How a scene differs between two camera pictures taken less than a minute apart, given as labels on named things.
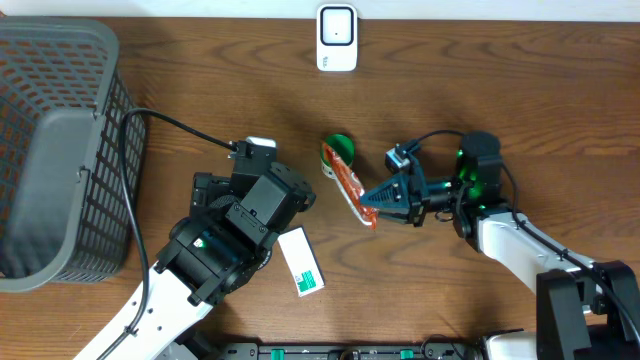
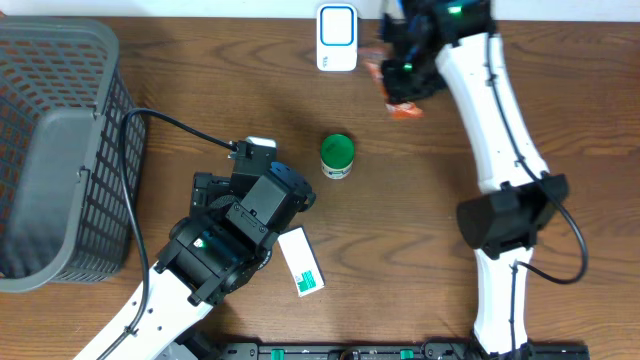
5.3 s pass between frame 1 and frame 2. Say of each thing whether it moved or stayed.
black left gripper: stayed
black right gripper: moved
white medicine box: stayed
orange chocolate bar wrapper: moved
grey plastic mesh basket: stayed
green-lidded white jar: stayed
